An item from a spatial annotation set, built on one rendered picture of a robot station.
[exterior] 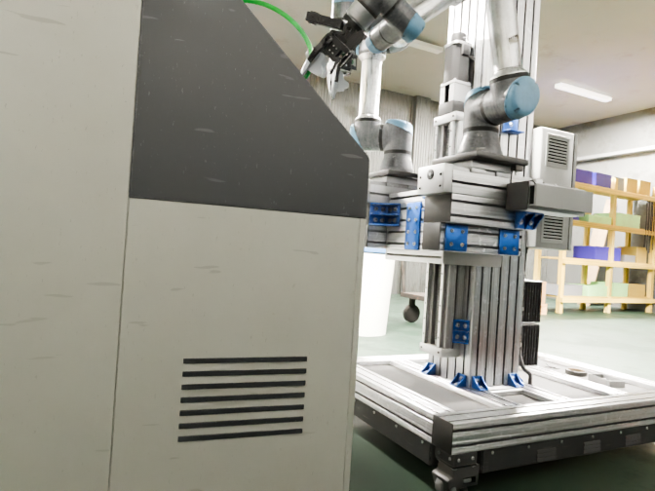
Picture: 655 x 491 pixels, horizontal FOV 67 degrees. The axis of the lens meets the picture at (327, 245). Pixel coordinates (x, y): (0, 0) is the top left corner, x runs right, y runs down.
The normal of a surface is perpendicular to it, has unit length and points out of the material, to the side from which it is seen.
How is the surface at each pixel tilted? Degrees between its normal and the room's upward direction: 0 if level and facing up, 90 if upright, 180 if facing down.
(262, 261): 90
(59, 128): 90
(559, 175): 90
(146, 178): 90
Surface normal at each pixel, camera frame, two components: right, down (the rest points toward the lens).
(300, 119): 0.35, 0.01
